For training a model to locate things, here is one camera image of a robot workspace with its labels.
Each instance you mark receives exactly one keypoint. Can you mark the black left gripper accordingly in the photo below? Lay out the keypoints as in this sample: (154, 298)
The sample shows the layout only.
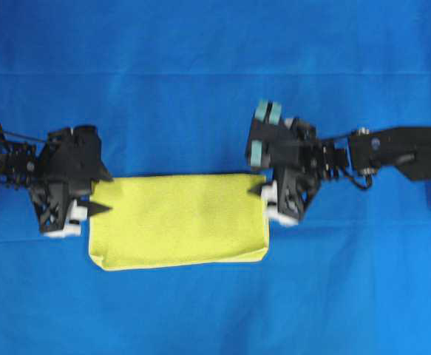
(68, 167)

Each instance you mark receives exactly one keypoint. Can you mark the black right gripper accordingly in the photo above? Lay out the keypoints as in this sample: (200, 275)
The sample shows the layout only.
(289, 193)

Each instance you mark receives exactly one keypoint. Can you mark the yellow-green towel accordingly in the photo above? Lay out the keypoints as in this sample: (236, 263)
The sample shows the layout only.
(178, 220)

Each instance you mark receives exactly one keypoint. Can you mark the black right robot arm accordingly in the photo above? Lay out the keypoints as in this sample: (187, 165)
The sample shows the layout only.
(406, 148)

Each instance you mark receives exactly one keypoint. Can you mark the blue table cloth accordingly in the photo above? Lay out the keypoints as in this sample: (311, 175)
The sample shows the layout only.
(171, 87)

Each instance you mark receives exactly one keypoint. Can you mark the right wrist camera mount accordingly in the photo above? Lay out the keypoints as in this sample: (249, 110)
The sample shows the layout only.
(276, 141)

